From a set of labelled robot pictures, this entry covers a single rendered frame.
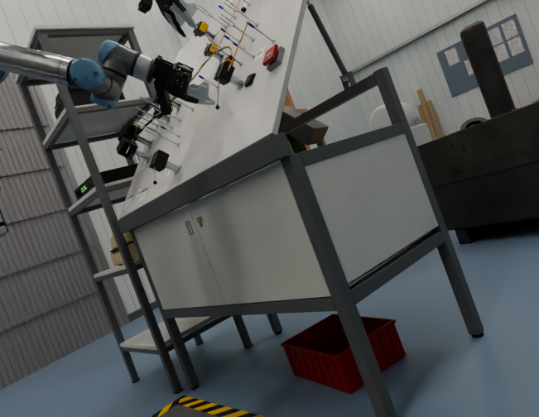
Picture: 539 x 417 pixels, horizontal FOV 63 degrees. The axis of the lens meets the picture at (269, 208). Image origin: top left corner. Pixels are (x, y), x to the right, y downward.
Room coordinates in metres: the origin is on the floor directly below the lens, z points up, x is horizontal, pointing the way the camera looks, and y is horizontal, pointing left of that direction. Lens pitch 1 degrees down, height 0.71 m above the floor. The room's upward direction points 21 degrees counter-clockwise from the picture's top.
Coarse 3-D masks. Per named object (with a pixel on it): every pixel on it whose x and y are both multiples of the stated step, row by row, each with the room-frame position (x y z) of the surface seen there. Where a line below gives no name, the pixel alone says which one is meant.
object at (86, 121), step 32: (32, 32) 2.11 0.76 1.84; (64, 32) 2.16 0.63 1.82; (96, 32) 2.26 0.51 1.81; (128, 32) 2.37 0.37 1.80; (64, 96) 2.09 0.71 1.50; (64, 128) 2.27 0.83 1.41; (96, 128) 2.56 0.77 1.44; (128, 160) 2.80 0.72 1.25; (64, 192) 2.52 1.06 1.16; (96, 192) 2.13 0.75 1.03; (128, 256) 2.10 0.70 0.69; (96, 288) 2.53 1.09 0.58; (192, 320) 2.40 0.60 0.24; (128, 352) 2.53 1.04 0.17; (160, 352) 2.09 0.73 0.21
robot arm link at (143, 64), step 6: (138, 60) 1.32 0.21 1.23; (144, 60) 1.33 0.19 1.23; (150, 60) 1.33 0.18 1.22; (138, 66) 1.32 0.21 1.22; (144, 66) 1.32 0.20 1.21; (150, 66) 1.33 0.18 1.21; (138, 72) 1.33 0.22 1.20; (144, 72) 1.33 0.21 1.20; (138, 78) 1.35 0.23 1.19; (144, 78) 1.34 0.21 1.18
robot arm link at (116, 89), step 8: (112, 72) 1.31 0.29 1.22; (112, 80) 1.28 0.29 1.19; (120, 80) 1.33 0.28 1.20; (112, 88) 1.28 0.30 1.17; (120, 88) 1.34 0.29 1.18; (96, 96) 1.31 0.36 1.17; (104, 96) 1.29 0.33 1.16; (112, 96) 1.32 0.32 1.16; (104, 104) 1.32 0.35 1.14; (112, 104) 1.33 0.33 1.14
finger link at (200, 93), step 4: (192, 88) 1.37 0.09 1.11; (200, 88) 1.36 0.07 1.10; (204, 88) 1.36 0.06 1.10; (188, 92) 1.37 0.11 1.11; (192, 92) 1.37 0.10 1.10; (196, 92) 1.37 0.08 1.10; (200, 92) 1.37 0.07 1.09; (204, 92) 1.37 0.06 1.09; (192, 96) 1.37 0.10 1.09; (196, 96) 1.38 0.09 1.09; (200, 96) 1.38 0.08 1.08; (204, 96) 1.38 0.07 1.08; (200, 100) 1.38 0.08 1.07; (204, 100) 1.38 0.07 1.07; (208, 100) 1.40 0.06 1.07; (204, 104) 1.39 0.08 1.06; (208, 104) 1.40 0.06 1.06; (212, 104) 1.40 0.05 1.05
